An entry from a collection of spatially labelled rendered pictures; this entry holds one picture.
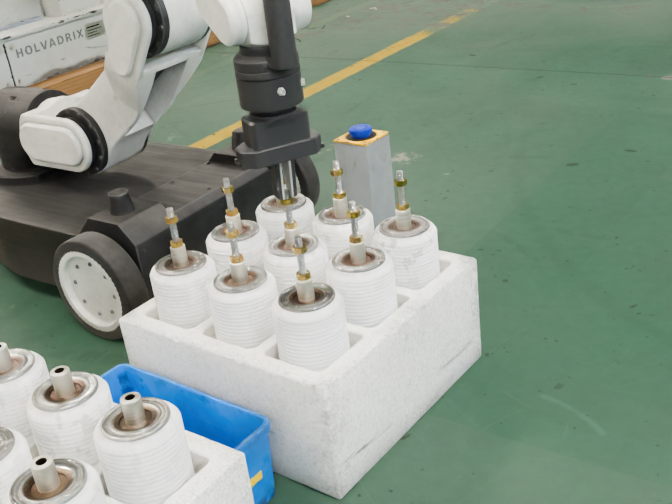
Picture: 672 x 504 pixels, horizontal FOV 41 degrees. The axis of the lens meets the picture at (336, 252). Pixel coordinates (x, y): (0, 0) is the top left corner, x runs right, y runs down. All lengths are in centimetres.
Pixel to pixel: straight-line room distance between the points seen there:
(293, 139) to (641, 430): 63
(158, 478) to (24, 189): 115
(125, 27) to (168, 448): 86
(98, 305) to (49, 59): 186
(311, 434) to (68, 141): 91
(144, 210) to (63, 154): 29
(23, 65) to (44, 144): 146
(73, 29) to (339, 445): 256
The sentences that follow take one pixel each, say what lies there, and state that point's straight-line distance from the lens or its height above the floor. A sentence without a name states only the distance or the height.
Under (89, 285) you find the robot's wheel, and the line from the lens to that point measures 168.
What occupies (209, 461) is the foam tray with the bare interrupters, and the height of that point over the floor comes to 18.
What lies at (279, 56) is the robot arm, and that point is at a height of 55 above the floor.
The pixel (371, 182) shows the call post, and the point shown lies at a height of 24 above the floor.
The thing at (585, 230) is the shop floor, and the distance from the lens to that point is 189.
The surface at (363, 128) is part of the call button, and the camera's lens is 154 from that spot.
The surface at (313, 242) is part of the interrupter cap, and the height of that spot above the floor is 25.
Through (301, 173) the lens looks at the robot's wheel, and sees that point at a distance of 193.
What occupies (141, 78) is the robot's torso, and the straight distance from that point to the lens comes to 167.
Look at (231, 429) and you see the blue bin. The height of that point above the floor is 8.
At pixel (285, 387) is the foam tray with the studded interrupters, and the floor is 16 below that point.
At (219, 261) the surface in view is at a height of 22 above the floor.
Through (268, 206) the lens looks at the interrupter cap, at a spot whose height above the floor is 25.
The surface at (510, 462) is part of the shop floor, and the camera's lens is 127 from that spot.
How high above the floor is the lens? 81
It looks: 26 degrees down
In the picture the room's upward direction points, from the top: 7 degrees counter-clockwise
